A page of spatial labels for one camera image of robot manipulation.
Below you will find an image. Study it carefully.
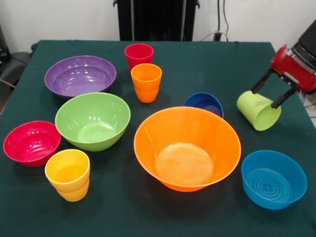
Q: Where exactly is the light green cup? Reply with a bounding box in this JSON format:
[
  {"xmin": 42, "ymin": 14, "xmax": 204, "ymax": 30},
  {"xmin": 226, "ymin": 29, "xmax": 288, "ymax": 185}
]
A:
[{"xmin": 236, "ymin": 90, "xmax": 282, "ymax": 132}]

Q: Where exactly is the light green bowl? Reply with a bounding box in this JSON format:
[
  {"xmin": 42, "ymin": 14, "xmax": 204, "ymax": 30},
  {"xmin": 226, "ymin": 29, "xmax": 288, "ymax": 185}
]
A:
[{"xmin": 54, "ymin": 92, "xmax": 131, "ymax": 152}]

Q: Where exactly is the orange cup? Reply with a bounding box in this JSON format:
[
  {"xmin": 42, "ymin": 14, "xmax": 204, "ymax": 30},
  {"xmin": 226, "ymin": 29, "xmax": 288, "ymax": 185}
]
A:
[{"xmin": 130, "ymin": 63, "xmax": 163, "ymax": 103}]

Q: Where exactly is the red-pink bowl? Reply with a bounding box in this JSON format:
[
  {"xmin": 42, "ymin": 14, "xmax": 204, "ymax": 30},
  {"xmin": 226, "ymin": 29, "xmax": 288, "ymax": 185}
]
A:
[{"xmin": 2, "ymin": 120, "xmax": 62, "ymax": 168}]

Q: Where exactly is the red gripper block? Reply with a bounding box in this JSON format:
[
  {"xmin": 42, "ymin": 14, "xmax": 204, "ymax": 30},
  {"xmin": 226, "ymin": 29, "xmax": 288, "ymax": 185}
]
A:
[{"xmin": 250, "ymin": 44, "xmax": 316, "ymax": 109}]

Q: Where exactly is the black swivel chair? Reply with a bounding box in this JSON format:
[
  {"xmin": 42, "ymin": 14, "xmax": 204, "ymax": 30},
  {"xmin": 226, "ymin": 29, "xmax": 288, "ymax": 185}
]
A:
[{"xmin": 0, "ymin": 42, "xmax": 39, "ymax": 87}]

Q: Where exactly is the black metal stand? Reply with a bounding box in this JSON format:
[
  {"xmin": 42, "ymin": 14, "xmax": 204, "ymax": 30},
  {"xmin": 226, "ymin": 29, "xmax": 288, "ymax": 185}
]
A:
[{"xmin": 0, "ymin": 24, "xmax": 12, "ymax": 62}]

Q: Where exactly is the dark blue bowl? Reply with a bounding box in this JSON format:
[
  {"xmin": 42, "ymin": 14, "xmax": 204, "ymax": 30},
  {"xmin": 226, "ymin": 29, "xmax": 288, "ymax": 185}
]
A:
[{"xmin": 183, "ymin": 92, "xmax": 225, "ymax": 119}]

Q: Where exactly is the yellow cup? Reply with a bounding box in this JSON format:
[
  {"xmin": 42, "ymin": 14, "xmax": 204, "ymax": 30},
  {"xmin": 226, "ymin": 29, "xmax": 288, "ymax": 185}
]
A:
[{"xmin": 44, "ymin": 149, "xmax": 91, "ymax": 202}]

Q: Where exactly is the light blue bowl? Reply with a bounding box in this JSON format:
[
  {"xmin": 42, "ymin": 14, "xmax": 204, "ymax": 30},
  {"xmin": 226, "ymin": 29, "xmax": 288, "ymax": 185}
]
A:
[{"xmin": 240, "ymin": 150, "xmax": 308, "ymax": 211}]

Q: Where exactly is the purple bowl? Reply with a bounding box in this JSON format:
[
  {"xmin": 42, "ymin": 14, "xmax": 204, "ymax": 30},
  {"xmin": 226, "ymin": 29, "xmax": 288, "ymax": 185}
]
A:
[{"xmin": 44, "ymin": 55, "xmax": 117, "ymax": 100}]

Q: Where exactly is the red-pink cup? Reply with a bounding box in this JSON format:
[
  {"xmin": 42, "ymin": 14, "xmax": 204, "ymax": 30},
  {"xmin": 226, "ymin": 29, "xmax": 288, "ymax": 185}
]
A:
[{"xmin": 124, "ymin": 43, "xmax": 155, "ymax": 72}]

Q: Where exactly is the dark green tablecloth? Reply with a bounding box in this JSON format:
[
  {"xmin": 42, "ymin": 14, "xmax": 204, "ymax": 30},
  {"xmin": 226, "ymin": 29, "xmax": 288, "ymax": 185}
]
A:
[{"xmin": 0, "ymin": 39, "xmax": 316, "ymax": 237}]

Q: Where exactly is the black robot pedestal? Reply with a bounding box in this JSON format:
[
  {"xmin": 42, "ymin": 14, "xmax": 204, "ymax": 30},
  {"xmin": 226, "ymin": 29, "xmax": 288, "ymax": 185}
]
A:
[{"xmin": 113, "ymin": 0, "xmax": 200, "ymax": 41}]

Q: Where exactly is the tangle of cables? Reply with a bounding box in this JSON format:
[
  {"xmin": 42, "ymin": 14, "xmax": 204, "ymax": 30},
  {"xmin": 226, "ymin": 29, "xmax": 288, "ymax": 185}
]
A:
[{"xmin": 298, "ymin": 90, "xmax": 316, "ymax": 108}]

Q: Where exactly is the large orange bowl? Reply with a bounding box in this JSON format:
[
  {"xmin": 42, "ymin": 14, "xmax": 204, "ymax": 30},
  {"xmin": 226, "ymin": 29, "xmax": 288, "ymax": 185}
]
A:
[{"xmin": 133, "ymin": 106, "xmax": 242, "ymax": 193}]

